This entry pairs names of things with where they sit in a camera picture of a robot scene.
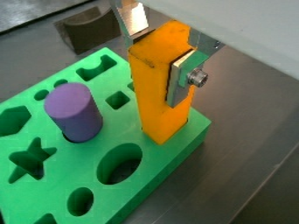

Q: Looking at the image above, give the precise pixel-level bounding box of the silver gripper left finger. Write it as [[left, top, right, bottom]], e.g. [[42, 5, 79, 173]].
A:
[[109, 0, 150, 47]]

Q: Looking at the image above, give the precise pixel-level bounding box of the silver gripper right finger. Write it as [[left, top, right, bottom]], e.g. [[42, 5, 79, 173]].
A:
[[166, 29, 225, 108]]

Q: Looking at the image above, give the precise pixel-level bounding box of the orange rectangular block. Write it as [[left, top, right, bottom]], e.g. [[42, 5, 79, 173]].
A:
[[129, 20, 196, 144]]

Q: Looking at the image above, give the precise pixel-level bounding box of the black curved fixture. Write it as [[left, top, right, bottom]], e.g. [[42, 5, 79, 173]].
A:
[[55, 6, 121, 54]]

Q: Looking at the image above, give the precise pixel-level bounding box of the green foam shape board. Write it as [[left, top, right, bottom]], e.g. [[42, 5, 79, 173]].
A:
[[0, 48, 212, 224]]

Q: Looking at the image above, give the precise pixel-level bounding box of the purple cylinder peg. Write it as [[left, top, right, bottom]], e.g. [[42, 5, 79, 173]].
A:
[[45, 82, 103, 143]]

